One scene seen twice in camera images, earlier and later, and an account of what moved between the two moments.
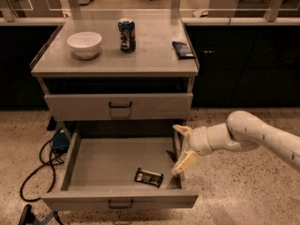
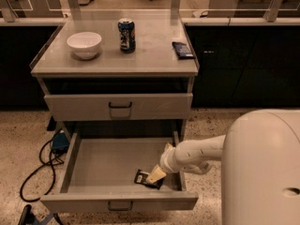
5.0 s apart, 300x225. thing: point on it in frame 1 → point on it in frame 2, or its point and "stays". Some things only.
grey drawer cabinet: x=117 y=72 stays
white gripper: x=198 y=141 → x=166 y=162
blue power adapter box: x=60 y=142 stays
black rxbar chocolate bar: x=148 y=177 stays
